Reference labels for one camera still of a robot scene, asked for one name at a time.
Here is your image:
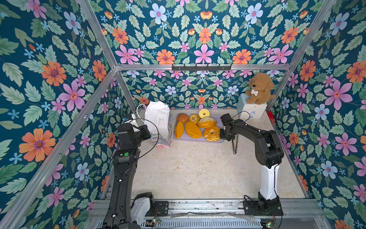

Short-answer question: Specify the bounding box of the white drawer cabinet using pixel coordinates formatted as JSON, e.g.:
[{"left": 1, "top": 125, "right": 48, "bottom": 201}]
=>
[{"left": 236, "top": 94, "right": 267, "bottom": 120}]

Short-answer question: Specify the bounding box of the black wall hook rail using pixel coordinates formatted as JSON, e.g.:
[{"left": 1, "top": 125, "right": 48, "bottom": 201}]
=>
[{"left": 172, "top": 64, "right": 232, "bottom": 72}]

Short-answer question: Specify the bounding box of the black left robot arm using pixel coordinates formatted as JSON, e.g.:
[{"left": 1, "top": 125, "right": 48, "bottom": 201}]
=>
[{"left": 102, "top": 123, "right": 151, "bottom": 229}]

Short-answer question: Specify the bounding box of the orange pointed bread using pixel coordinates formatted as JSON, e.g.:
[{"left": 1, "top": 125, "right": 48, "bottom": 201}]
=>
[{"left": 175, "top": 121, "right": 185, "bottom": 139}]

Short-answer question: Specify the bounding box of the red strawberry toy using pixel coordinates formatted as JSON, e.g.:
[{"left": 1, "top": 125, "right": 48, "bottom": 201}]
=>
[{"left": 267, "top": 111, "right": 275, "bottom": 120}]

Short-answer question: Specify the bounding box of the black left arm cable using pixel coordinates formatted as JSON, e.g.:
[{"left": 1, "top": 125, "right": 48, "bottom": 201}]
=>
[{"left": 125, "top": 118, "right": 160, "bottom": 172}]

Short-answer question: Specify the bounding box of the orange oval bread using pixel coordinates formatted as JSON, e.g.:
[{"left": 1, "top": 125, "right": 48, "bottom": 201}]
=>
[{"left": 185, "top": 122, "right": 202, "bottom": 139}]

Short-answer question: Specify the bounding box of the purple tray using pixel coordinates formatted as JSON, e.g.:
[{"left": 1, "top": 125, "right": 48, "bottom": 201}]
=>
[{"left": 173, "top": 113, "right": 224, "bottom": 143}]

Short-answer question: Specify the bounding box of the floral paper bag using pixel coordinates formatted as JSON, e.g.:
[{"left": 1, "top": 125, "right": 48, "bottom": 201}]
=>
[{"left": 136, "top": 101, "right": 174, "bottom": 148}]

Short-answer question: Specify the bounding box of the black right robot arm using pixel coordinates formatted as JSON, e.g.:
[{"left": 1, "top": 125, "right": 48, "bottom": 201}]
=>
[{"left": 220, "top": 114, "right": 284, "bottom": 201}]

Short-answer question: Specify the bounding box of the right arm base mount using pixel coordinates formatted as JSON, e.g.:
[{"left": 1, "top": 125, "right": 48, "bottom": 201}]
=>
[{"left": 243, "top": 193, "right": 284, "bottom": 216}]

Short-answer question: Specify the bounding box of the yellow bagel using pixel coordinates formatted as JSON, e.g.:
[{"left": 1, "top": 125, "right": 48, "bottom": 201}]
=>
[{"left": 188, "top": 114, "right": 200, "bottom": 124}]

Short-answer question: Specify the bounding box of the brown plush dog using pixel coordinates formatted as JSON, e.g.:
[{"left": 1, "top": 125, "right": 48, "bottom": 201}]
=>
[{"left": 246, "top": 73, "right": 275, "bottom": 105}]

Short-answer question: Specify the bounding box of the yellow ring donut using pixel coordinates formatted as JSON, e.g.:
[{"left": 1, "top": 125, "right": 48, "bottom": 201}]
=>
[{"left": 199, "top": 109, "right": 210, "bottom": 119}]

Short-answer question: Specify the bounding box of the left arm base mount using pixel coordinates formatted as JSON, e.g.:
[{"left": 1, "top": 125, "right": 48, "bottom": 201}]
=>
[{"left": 131, "top": 192, "right": 169, "bottom": 225}]

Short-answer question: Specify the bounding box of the round brown bun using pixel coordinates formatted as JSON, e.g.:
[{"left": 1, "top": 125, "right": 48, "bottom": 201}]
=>
[{"left": 177, "top": 113, "right": 189, "bottom": 124}]

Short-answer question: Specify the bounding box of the aluminium frame post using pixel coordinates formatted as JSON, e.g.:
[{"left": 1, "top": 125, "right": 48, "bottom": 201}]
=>
[{"left": 266, "top": 0, "right": 337, "bottom": 112}]

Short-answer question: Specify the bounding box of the split crusty bread roll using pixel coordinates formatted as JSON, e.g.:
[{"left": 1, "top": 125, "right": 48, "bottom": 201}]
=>
[{"left": 197, "top": 116, "right": 217, "bottom": 128}]

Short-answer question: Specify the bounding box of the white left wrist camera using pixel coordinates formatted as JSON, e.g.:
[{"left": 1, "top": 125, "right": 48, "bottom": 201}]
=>
[{"left": 123, "top": 114, "right": 139, "bottom": 127}]

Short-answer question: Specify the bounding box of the glazed ring donut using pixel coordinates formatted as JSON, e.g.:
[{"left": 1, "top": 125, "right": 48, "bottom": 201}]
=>
[{"left": 204, "top": 126, "right": 220, "bottom": 142}]

